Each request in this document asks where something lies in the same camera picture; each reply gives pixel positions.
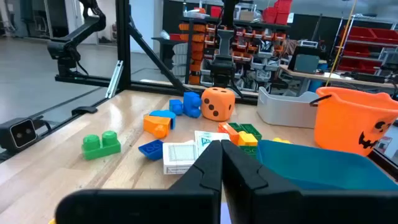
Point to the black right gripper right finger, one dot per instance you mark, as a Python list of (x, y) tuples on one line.
[(280, 205)]

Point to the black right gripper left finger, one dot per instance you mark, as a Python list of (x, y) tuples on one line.
[(186, 205)]

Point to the dark green lego wedge plate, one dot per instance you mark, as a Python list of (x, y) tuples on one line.
[(250, 130)]

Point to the orange peg block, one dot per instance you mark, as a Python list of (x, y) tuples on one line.
[(155, 126)]

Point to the light blue rounded block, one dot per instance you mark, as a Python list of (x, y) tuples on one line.
[(164, 114)]

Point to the small blue block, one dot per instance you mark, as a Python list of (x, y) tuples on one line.
[(176, 107)]

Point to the large blue peg block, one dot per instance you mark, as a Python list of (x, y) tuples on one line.
[(192, 105)]

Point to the orange foam die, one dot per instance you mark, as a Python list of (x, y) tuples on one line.
[(217, 104)]

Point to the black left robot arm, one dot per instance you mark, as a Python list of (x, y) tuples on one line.
[(223, 71)]

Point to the white card box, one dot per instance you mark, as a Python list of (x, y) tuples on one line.
[(179, 158)]

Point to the teal plastic bin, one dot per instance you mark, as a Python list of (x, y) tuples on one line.
[(311, 168)]

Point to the dark blue lego brick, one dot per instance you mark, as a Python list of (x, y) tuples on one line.
[(152, 150)]

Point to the white card teal print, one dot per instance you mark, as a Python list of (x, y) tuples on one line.
[(206, 138)]

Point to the small yellow lego brick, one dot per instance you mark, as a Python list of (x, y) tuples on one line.
[(247, 139)]

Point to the orange lego brick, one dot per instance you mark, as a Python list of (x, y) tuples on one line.
[(228, 132)]

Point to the clear light grey bin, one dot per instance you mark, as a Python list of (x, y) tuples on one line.
[(286, 112)]

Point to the orange pumpkin bucket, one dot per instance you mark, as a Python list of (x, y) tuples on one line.
[(342, 124)]

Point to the green two-stud block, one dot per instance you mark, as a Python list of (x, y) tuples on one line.
[(101, 146)]

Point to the wooden workbench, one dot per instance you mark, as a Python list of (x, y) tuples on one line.
[(311, 76)]

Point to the black box device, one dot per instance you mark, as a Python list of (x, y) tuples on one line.
[(306, 62)]

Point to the red metal shelf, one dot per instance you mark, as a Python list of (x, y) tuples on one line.
[(367, 34)]

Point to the silver aluminium bracket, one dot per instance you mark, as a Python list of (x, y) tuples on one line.
[(114, 79)]

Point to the black aluminium table frame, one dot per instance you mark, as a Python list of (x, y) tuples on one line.
[(122, 46)]

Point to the black table-level camera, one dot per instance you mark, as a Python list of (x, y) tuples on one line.
[(18, 133)]

